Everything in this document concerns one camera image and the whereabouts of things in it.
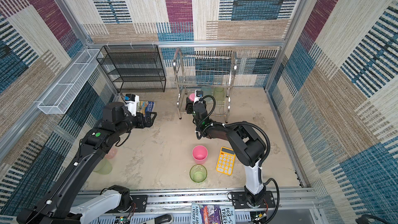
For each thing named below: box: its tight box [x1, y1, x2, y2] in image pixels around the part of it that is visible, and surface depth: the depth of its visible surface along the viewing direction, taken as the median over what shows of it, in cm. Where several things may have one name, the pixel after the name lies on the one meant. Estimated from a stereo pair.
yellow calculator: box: [215, 146, 236, 176], surface depth 87 cm
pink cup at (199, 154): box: [191, 145, 209, 165], surface depth 87 cm
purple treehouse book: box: [190, 203, 236, 224], surface depth 70 cm
